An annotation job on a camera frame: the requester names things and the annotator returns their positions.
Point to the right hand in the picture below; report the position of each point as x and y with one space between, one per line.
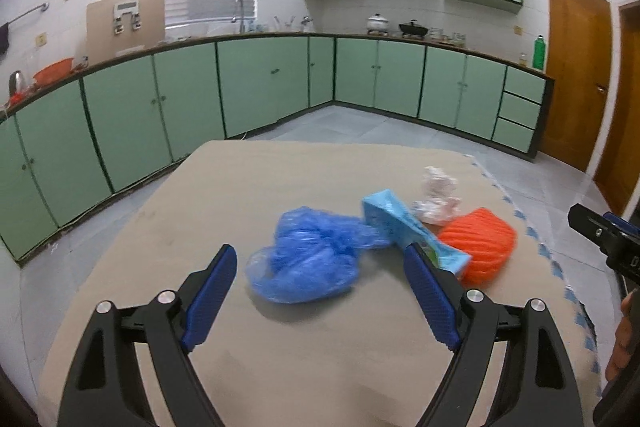
621 353

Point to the green thermos bottle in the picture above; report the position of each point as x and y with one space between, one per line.
539 55

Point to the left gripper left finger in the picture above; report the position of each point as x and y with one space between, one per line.
104 386

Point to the light blue milk carton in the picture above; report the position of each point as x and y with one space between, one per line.
385 212

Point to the green lower kitchen cabinets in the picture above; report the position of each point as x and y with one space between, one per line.
73 146

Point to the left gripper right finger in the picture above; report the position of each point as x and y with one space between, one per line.
537 385

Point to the chrome kitchen faucet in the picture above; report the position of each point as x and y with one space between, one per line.
239 16

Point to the white tissue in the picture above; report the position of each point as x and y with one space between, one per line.
439 203

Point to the steel kettle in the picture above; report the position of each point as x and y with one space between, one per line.
17 83

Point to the black wok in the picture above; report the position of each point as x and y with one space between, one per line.
413 30

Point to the wooden door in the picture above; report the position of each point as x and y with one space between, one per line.
618 172
579 61

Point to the blue plastic bag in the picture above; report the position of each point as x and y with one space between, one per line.
314 255

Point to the cardboard box on counter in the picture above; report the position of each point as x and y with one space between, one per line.
119 27

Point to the wall towel bar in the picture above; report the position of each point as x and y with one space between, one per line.
41 8

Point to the orange basin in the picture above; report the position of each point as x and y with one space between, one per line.
54 72

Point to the white cooking pot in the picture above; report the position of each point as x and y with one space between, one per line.
377 25

